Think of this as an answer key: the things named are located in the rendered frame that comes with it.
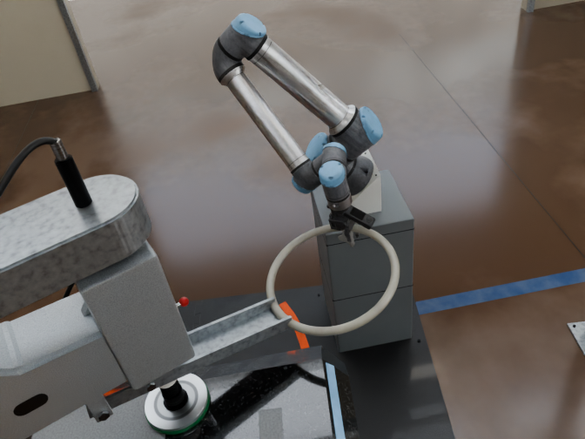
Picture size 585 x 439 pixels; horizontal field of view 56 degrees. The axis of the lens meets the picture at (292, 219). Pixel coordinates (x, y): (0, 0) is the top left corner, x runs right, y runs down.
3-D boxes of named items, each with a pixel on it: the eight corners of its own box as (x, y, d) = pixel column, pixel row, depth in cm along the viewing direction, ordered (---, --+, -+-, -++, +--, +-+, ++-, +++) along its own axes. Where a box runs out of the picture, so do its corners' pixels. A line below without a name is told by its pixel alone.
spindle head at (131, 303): (83, 430, 151) (10, 327, 123) (63, 375, 166) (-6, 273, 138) (199, 362, 164) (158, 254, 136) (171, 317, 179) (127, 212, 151)
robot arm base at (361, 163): (339, 179, 257) (323, 170, 252) (366, 151, 249) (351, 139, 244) (348, 204, 242) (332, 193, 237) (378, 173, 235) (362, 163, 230)
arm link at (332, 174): (343, 157, 193) (343, 175, 186) (350, 182, 201) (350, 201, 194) (317, 161, 195) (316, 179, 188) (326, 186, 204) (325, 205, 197)
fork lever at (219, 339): (93, 428, 155) (90, 417, 152) (75, 381, 168) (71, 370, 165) (297, 334, 187) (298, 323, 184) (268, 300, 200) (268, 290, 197)
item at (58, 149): (77, 211, 128) (47, 147, 117) (73, 203, 131) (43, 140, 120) (94, 204, 129) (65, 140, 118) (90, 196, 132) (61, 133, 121)
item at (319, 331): (318, 365, 176) (315, 361, 174) (244, 280, 209) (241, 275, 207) (430, 275, 187) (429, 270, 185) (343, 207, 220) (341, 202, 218)
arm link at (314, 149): (329, 164, 250) (300, 145, 242) (356, 142, 240) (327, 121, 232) (330, 188, 240) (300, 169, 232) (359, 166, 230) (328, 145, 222)
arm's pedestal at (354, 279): (314, 294, 326) (298, 179, 272) (396, 279, 328) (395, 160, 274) (332, 363, 288) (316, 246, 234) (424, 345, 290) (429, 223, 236)
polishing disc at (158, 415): (155, 374, 194) (154, 372, 193) (213, 374, 191) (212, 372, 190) (137, 431, 178) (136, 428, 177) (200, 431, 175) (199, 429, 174)
